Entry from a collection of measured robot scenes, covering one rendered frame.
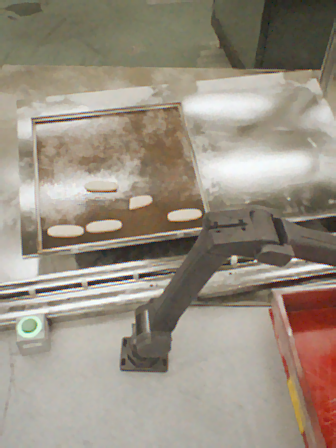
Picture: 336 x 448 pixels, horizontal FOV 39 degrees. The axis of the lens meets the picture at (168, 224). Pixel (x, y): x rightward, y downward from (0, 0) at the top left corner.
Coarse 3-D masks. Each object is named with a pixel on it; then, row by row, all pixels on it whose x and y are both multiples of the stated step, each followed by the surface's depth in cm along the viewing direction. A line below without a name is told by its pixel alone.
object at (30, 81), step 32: (0, 96) 191; (32, 96) 191; (0, 128) 178; (0, 160) 167; (0, 192) 157; (0, 224) 148; (320, 224) 149; (0, 256) 140; (64, 256) 140; (96, 256) 140; (128, 256) 140; (160, 256) 140
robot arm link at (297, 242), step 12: (276, 216) 90; (276, 228) 89; (288, 228) 87; (300, 228) 89; (288, 240) 86; (300, 240) 87; (312, 240) 89; (324, 240) 90; (264, 252) 83; (276, 252) 83; (288, 252) 84; (300, 252) 89; (312, 252) 90; (324, 252) 90; (264, 264) 85; (276, 264) 86; (324, 264) 94
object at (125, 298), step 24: (288, 264) 134; (312, 264) 134; (120, 288) 128; (144, 288) 128; (216, 288) 129; (240, 288) 130; (264, 288) 132; (0, 312) 123; (24, 312) 124; (48, 312) 124; (72, 312) 124; (96, 312) 125
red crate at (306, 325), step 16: (272, 320) 126; (304, 320) 127; (320, 320) 127; (304, 336) 124; (320, 336) 124; (304, 352) 121; (320, 352) 121; (304, 368) 118; (320, 368) 118; (320, 384) 116; (320, 400) 113; (320, 416) 111; (304, 432) 106
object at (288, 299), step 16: (272, 288) 121; (288, 288) 121; (304, 288) 121; (320, 288) 121; (272, 304) 121; (288, 304) 124; (304, 304) 125; (320, 304) 126; (288, 320) 116; (288, 336) 113; (288, 352) 111; (288, 368) 111; (304, 384) 105; (304, 400) 103; (304, 416) 103; (320, 432) 99
